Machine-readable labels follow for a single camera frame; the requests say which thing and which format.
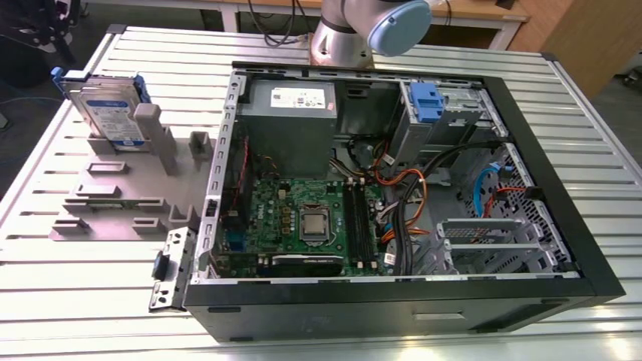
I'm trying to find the hard disk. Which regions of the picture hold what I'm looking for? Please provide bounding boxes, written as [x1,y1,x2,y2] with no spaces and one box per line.
[49,66,155,155]

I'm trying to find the metal disk bay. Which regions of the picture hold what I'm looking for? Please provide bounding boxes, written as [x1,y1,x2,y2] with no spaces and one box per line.
[434,216,573,278]

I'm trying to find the grey parts rack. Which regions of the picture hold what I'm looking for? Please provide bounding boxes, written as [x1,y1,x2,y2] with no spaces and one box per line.
[48,101,220,241]

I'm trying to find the green RAM stick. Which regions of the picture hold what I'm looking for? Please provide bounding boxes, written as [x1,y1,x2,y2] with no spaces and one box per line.
[87,200,140,211]

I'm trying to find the black case fan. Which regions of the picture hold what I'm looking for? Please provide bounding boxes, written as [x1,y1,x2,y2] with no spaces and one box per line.
[223,127,252,226]

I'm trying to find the grey power supply unit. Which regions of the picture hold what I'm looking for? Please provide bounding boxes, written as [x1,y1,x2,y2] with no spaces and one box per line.
[235,78,338,181]

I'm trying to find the green motherboard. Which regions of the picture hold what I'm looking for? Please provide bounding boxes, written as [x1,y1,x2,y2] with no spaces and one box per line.
[212,176,398,279]

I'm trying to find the CPU socket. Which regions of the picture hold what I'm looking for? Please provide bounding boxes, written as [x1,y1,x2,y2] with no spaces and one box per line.
[296,202,336,249]

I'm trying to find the silver CPU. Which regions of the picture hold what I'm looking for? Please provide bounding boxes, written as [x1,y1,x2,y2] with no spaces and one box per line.
[300,214,328,241]

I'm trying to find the blue plastic drive latch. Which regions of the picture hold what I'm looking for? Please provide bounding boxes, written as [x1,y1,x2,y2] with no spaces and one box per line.
[409,81,446,124]

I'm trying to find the black RAM slot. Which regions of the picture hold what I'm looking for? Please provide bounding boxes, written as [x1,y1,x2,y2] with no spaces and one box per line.
[342,179,363,268]

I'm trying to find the black graphics card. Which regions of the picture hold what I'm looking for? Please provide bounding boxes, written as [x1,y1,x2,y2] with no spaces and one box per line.
[258,253,347,279]

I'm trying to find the silver optical drive cage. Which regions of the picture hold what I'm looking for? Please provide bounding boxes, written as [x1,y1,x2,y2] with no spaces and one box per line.
[389,77,503,170]

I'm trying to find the black open PC case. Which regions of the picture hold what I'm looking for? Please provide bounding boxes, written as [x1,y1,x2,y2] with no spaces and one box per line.
[183,59,627,344]

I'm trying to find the wooden cabinet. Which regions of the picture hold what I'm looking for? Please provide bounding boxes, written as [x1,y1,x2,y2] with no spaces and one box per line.
[506,0,642,99]

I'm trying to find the red black twisted wire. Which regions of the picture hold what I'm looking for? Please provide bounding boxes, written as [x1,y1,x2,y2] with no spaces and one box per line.
[232,135,251,217]

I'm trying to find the metal rear retention bracket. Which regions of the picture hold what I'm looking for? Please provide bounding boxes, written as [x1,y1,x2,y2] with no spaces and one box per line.
[148,226,198,314]

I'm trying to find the orange power wire bundle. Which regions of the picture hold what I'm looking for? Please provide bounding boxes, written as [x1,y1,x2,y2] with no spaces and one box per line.
[374,139,434,247]

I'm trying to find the black cable bundle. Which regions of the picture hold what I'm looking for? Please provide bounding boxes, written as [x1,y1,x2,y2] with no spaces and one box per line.
[389,139,503,278]

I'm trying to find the wooden desk white frame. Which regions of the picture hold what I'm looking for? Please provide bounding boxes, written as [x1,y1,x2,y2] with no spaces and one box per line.
[220,0,533,50]

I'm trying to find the blue SATA wire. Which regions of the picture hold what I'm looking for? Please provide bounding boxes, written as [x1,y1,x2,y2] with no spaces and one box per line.
[473,165,503,220]

